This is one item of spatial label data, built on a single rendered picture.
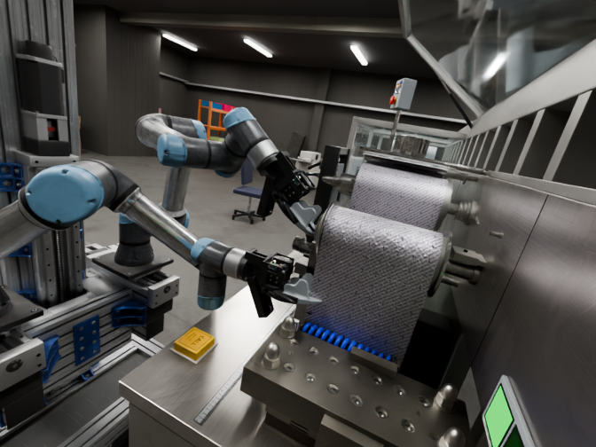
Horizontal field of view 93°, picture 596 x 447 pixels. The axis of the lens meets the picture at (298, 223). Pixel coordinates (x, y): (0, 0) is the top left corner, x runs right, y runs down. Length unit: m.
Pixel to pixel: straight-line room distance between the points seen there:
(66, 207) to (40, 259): 0.57
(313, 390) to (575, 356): 0.38
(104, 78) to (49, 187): 8.67
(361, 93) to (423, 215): 8.73
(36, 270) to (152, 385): 0.72
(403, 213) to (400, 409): 0.46
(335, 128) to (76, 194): 9.03
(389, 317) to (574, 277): 0.36
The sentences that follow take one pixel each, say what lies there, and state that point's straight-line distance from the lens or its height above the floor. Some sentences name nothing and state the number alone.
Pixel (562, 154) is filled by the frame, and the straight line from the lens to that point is 0.55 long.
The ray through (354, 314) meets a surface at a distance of 0.68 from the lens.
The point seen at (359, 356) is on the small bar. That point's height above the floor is 1.05.
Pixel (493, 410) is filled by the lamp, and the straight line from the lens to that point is 0.48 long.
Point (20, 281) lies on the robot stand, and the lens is 1.42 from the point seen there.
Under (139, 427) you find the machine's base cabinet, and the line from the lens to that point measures 0.81.
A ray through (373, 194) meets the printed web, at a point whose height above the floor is 1.33.
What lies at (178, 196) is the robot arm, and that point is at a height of 1.13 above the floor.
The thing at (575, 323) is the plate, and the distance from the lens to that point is 0.38.
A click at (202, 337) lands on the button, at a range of 0.82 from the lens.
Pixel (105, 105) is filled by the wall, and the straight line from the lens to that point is 9.34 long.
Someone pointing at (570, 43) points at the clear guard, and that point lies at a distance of 0.74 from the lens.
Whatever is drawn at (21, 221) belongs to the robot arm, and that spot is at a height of 1.18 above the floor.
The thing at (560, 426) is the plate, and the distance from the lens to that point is 0.37.
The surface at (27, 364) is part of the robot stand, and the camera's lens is 1.15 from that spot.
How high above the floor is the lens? 1.45
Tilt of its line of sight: 17 degrees down
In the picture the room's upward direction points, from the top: 11 degrees clockwise
